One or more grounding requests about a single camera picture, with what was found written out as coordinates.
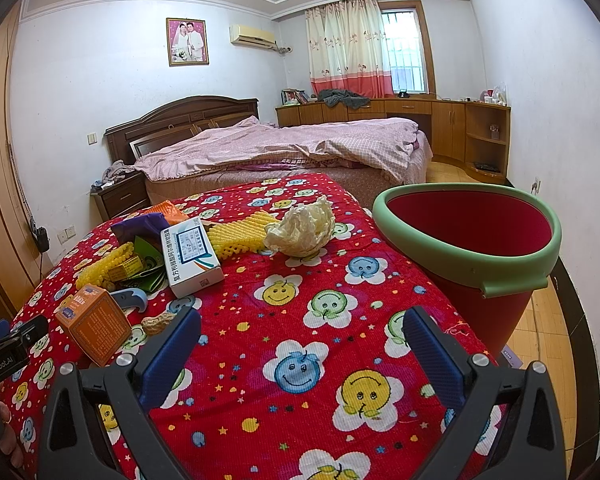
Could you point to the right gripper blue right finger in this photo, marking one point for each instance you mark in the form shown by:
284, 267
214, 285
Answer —
441, 357

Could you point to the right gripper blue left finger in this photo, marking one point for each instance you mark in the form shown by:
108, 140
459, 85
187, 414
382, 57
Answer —
160, 361

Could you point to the blue grey hook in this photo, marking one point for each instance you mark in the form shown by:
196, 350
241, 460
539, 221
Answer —
130, 298

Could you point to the orange cardboard box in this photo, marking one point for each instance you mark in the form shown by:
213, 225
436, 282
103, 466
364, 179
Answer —
95, 322

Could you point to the green snack wrapper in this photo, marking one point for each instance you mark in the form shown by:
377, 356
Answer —
153, 272

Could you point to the white medicine box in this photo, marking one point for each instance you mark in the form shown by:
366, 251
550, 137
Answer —
190, 260

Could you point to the purple plastic bag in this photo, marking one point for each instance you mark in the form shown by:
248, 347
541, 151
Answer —
145, 226

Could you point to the orange plastic bag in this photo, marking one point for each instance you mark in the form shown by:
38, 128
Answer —
170, 212

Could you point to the yellow foam fruit net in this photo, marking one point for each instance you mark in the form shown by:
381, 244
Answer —
246, 235

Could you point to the person's left hand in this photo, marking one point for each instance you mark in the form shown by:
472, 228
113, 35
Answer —
9, 442

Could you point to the peanut shell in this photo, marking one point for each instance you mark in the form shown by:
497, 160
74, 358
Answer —
154, 325

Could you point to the wooden wardrobe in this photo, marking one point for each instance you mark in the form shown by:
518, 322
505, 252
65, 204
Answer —
21, 264

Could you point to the red bin with green rim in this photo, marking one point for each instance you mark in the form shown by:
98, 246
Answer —
487, 247

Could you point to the red floral smiley quilt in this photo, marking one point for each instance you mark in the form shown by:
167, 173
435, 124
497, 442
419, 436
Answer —
301, 370

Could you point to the dark wooden nightstand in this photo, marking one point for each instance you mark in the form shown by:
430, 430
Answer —
123, 197

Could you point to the pink bed duvet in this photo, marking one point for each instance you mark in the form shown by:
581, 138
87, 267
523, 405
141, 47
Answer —
396, 147

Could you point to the dark wooden bed headboard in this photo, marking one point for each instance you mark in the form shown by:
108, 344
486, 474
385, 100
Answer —
197, 110

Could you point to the corner wooden shelf unit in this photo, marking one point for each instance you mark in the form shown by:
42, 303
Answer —
487, 129

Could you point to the long wooden desk cabinet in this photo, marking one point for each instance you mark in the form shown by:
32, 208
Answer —
444, 122

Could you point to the dark clothes on desk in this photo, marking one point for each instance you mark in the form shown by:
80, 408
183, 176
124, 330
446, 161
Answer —
333, 97

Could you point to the books on desk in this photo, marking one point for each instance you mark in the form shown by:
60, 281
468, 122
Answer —
293, 97

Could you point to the window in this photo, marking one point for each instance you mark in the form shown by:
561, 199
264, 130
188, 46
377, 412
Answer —
406, 57

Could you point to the framed wedding photo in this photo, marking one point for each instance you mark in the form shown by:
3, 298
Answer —
187, 42

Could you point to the cream and red curtain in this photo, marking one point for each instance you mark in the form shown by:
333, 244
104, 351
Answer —
347, 48

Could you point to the black charger on wall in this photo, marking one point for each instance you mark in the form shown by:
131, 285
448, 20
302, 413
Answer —
40, 237

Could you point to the wall air conditioner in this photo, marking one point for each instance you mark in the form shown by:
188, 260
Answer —
248, 36

